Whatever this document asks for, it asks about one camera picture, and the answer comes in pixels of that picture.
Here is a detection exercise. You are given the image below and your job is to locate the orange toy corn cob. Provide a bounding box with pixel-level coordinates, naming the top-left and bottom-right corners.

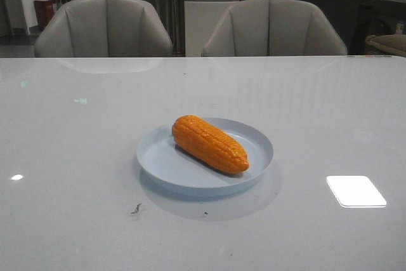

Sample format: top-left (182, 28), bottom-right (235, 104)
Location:
top-left (172, 115), bottom-right (249, 174)

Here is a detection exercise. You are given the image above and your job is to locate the light blue round plate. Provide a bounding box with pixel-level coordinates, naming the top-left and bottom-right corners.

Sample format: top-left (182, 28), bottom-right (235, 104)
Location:
top-left (136, 117), bottom-right (273, 198)

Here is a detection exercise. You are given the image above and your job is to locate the small debris scrap on table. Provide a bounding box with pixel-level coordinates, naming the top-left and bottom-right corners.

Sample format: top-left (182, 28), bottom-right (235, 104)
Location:
top-left (130, 203), bottom-right (142, 215)

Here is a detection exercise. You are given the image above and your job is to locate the right beige upholstered chair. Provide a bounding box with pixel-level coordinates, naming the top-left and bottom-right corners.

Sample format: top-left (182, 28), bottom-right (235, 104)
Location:
top-left (202, 0), bottom-right (347, 57)

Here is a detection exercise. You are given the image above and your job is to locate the beige upholstered chair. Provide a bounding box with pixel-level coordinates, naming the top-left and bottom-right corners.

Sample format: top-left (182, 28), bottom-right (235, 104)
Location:
top-left (202, 0), bottom-right (347, 57)
top-left (34, 0), bottom-right (173, 58)

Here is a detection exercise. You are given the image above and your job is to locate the left beige upholstered chair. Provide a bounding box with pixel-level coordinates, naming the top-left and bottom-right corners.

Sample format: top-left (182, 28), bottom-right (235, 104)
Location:
top-left (34, 0), bottom-right (173, 58)

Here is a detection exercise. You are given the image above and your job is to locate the red trash bin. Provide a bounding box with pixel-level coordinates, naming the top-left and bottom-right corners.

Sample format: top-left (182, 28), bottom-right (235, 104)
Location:
top-left (34, 0), bottom-right (54, 30)

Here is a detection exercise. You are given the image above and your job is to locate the brown cushion at right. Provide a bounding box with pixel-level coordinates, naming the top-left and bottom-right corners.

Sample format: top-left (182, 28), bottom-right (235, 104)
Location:
top-left (365, 34), bottom-right (405, 57)

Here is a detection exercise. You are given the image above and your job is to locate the dark side table at right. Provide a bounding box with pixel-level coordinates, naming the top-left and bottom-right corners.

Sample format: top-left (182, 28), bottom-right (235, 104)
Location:
top-left (349, 0), bottom-right (405, 55)

